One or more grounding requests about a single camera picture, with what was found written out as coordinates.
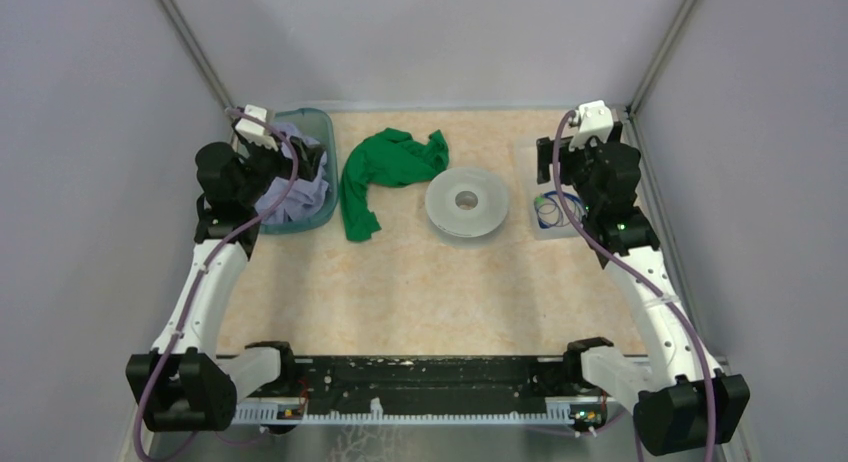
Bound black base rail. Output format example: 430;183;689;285
233;356;626;432

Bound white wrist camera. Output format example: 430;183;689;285
568;100;615;152
230;104;279;151

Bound teal plastic basket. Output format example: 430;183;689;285
255;108;339;234

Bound lavender cloth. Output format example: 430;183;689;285
261;122;329;226

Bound green cloth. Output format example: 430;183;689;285
339;128;450;242

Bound blue cable coil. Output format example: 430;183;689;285
533;191;588;231

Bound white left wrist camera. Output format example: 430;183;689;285
230;104;279;151

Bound white filament spool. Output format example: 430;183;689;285
424;167;510;243

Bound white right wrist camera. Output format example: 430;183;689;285
568;100;615;152

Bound clear plastic box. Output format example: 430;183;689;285
513;140;580;240

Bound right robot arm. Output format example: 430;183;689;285
536;138;750;460

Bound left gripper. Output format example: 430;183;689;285
237;131;324;206

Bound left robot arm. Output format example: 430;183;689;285
125;137;324;432

